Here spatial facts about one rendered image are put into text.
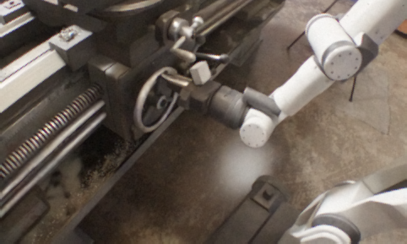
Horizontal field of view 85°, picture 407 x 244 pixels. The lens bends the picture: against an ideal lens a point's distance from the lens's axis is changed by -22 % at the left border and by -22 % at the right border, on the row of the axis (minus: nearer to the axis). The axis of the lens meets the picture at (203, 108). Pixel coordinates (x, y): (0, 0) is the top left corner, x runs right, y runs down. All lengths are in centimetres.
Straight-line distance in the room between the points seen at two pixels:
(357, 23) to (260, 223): 90
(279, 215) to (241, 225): 19
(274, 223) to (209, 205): 35
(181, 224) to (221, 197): 25
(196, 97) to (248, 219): 67
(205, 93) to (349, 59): 35
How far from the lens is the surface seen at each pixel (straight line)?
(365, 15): 53
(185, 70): 95
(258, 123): 60
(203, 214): 137
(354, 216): 70
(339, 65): 51
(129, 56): 74
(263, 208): 122
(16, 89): 76
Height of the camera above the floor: 126
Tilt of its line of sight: 46 degrees down
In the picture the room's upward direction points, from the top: 7 degrees clockwise
